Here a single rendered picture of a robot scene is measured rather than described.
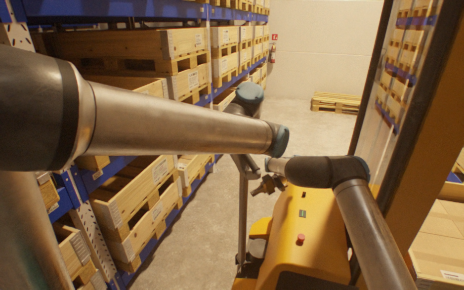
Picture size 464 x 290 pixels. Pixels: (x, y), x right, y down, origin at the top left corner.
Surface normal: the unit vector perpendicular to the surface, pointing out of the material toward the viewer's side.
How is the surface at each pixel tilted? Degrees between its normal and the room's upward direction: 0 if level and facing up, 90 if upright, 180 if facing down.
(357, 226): 60
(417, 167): 90
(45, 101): 67
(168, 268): 0
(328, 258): 0
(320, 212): 0
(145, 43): 90
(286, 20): 90
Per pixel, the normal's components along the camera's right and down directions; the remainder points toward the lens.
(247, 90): 0.04, -0.55
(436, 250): 0.00, -0.88
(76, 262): 0.95, 0.14
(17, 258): 0.73, 0.31
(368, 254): -0.84, -0.36
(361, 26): -0.30, 0.44
